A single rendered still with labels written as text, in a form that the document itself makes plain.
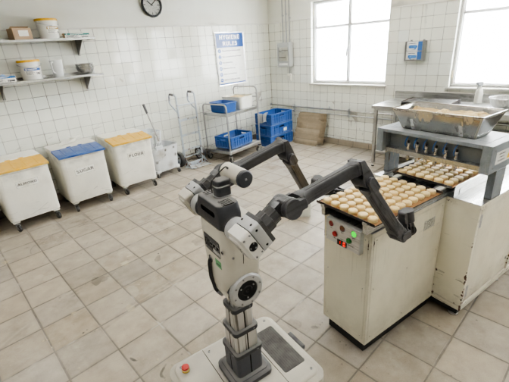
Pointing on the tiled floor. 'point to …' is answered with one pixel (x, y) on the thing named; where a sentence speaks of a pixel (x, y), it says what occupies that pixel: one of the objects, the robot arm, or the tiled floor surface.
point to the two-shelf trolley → (228, 128)
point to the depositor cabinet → (469, 244)
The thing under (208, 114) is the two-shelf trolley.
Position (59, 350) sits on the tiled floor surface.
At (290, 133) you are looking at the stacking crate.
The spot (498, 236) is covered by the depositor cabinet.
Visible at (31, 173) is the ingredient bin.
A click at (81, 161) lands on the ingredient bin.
